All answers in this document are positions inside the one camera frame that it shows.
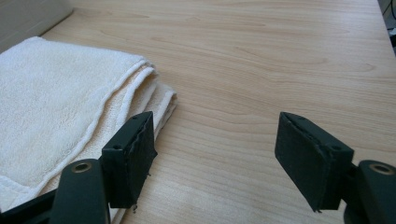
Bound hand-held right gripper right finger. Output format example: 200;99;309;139
274;111;355;213

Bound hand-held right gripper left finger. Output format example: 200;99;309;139
101;110;159;210

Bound white towel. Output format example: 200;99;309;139
0;35;178;224

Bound grey box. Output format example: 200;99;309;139
0;0;75;54

